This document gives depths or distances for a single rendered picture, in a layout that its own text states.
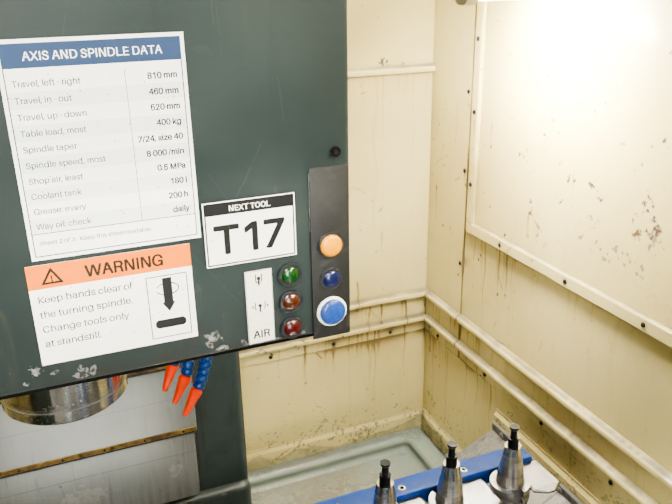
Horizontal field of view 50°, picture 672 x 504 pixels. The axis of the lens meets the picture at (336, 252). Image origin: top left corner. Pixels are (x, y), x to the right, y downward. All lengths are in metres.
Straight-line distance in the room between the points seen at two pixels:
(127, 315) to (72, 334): 0.06
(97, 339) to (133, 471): 0.91
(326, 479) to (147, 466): 0.74
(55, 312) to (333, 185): 0.31
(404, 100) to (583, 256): 0.69
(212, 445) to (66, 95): 1.14
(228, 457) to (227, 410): 0.12
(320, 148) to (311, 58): 0.09
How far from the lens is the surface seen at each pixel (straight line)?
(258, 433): 2.17
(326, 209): 0.78
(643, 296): 1.45
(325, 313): 0.81
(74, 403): 0.95
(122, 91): 0.70
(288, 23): 0.73
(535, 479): 1.26
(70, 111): 0.70
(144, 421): 1.58
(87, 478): 1.65
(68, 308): 0.75
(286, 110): 0.74
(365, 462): 2.30
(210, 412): 1.66
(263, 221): 0.76
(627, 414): 1.57
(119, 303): 0.76
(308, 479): 2.24
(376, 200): 1.99
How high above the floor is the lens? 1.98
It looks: 21 degrees down
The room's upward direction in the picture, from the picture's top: 1 degrees counter-clockwise
